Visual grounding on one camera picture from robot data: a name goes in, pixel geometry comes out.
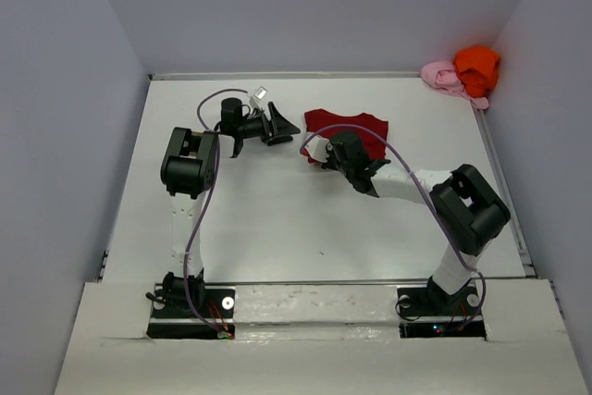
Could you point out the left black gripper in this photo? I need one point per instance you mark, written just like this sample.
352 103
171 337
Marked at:
280 127

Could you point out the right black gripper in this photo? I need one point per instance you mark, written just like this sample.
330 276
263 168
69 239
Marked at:
329 163

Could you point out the dark red t shirt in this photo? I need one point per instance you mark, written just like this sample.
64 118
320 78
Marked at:
318 119

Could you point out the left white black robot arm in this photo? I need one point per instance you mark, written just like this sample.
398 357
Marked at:
189 171

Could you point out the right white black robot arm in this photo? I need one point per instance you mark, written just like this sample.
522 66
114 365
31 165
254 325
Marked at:
468 210

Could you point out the pink t shirt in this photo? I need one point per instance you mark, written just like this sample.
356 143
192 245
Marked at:
441 76

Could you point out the orange t shirt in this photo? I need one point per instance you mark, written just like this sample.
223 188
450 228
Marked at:
478 68

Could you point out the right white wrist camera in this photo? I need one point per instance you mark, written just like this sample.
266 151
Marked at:
316 149

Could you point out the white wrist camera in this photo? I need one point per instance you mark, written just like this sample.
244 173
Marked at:
256 97
316 149

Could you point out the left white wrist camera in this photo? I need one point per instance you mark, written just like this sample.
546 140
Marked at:
256 97

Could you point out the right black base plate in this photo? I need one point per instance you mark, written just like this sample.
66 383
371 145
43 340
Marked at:
421 319

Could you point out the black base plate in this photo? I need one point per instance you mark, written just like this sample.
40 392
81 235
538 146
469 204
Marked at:
174 319
421 319

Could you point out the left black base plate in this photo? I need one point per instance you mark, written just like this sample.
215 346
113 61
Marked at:
174 319

